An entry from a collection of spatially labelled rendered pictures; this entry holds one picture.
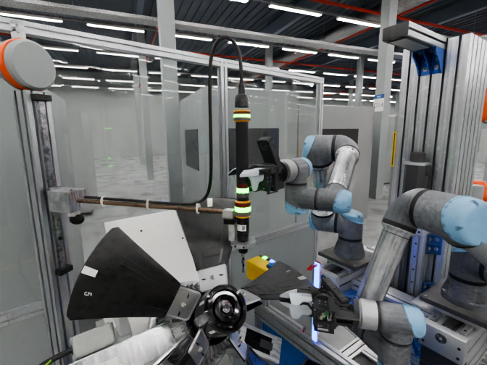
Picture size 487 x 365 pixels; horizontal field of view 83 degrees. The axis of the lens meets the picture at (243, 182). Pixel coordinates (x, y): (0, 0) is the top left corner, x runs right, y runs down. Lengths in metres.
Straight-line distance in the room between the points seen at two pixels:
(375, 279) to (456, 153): 0.69
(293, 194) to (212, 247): 0.32
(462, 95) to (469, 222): 0.69
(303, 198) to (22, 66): 0.97
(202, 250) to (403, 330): 0.57
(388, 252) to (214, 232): 0.52
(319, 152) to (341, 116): 3.81
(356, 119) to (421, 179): 3.95
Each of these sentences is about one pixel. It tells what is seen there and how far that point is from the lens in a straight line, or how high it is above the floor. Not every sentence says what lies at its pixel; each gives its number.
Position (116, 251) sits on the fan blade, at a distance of 0.75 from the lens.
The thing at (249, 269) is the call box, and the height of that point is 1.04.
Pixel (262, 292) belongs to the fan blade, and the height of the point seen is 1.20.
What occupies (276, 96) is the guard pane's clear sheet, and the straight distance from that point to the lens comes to 1.85.
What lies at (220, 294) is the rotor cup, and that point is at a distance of 0.78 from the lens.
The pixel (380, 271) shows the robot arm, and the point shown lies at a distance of 0.95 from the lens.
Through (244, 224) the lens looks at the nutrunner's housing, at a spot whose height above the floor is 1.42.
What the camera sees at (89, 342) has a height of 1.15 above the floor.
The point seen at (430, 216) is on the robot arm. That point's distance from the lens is 0.87.
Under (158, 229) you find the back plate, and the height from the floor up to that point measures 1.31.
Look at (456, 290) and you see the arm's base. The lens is 1.33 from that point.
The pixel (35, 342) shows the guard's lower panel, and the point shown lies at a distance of 1.52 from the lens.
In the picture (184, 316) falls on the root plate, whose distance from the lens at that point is 0.83.
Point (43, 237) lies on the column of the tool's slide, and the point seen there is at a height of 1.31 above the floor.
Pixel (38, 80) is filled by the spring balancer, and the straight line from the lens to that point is 1.16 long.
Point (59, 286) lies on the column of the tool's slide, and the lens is 1.26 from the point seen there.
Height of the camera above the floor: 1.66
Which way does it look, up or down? 10 degrees down
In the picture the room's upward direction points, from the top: 1 degrees counter-clockwise
